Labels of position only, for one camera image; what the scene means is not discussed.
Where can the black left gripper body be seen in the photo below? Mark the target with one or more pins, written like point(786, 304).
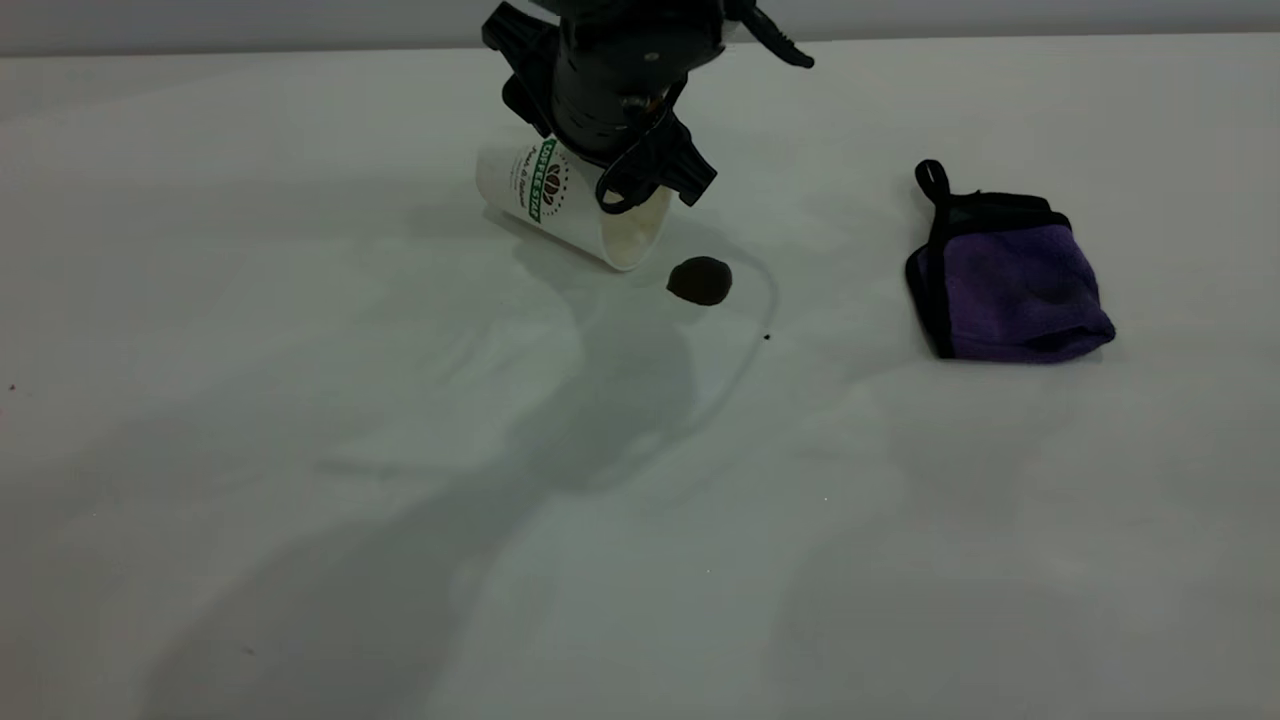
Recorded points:
point(620, 70)

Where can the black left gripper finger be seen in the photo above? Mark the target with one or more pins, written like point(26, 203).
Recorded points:
point(530, 105)
point(680, 165)

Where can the white paper cup green print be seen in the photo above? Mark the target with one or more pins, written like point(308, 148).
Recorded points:
point(560, 210)

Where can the purple cloth black trim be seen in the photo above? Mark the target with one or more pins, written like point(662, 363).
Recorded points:
point(1020, 300)

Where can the dark brown coffee spill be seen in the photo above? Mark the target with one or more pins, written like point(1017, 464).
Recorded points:
point(700, 282)

